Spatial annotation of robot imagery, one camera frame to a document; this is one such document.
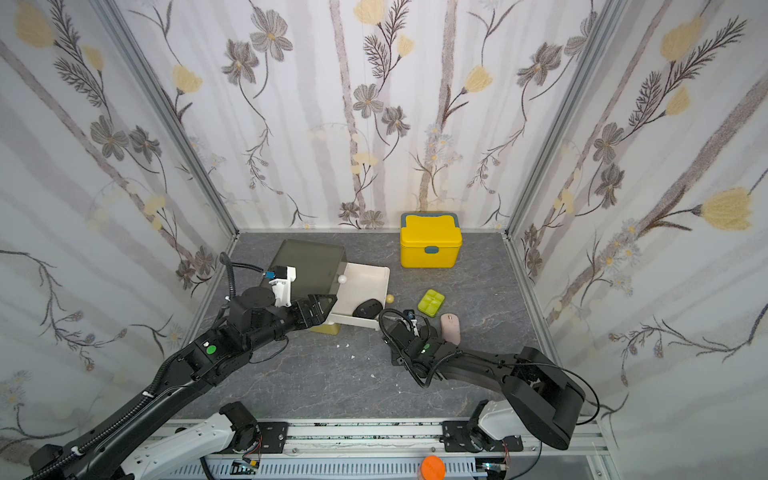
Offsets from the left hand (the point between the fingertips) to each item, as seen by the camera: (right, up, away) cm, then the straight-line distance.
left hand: (329, 301), depth 68 cm
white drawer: (+4, +2, +24) cm, 25 cm away
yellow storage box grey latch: (+28, +16, +32) cm, 46 cm away
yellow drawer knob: (+14, -2, +21) cm, 26 cm away
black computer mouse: (+8, -5, +19) cm, 22 cm away
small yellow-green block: (+28, -5, +30) cm, 41 cm away
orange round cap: (+23, -35, -6) cm, 42 cm away
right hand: (+17, -16, +18) cm, 30 cm away
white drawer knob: (0, +4, +16) cm, 16 cm away
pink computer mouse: (+33, -12, +22) cm, 41 cm away
